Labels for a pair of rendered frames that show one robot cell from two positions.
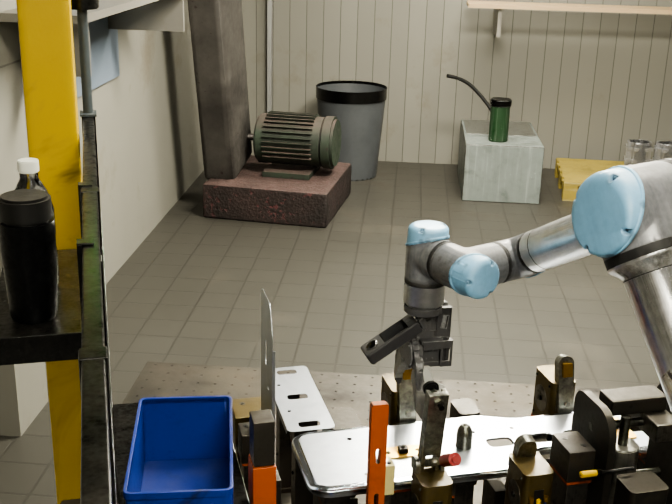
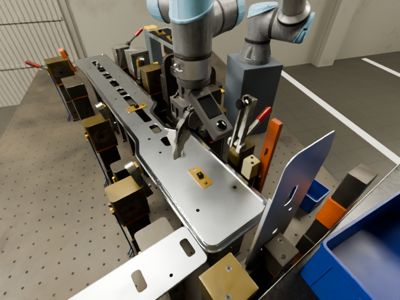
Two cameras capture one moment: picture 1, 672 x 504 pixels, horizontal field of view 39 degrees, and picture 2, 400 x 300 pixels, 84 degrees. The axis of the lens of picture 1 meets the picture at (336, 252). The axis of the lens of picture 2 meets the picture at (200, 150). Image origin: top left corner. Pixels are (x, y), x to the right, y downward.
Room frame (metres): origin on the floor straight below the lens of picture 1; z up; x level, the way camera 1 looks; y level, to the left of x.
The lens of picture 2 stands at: (1.79, 0.26, 1.52)
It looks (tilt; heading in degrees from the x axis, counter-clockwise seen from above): 43 degrees down; 249
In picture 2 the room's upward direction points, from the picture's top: straight up
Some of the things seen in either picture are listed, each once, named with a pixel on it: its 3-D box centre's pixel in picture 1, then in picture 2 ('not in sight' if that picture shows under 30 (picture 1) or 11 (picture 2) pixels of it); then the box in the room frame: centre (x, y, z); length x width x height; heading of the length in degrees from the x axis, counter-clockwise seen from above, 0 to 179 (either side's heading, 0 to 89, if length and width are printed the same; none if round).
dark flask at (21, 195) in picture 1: (29, 256); not in sight; (1.27, 0.43, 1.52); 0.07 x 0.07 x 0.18
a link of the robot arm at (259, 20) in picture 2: not in sight; (262, 20); (1.15, -0.65, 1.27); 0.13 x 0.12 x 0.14; 124
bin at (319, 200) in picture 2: not in sight; (308, 193); (1.17, -0.09, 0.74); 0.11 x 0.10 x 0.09; 104
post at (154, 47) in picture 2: not in sight; (156, 68); (1.55, -1.15, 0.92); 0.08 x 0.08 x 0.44; 14
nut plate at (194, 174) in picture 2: (403, 449); (200, 175); (1.64, -0.14, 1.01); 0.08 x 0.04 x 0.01; 104
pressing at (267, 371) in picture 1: (267, 383); (281, 213); (1.58, 0.12, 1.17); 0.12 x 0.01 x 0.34; 14
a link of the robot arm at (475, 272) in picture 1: (470, 269); (213, 11); (1.57, -0.24, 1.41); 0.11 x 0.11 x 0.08; 34
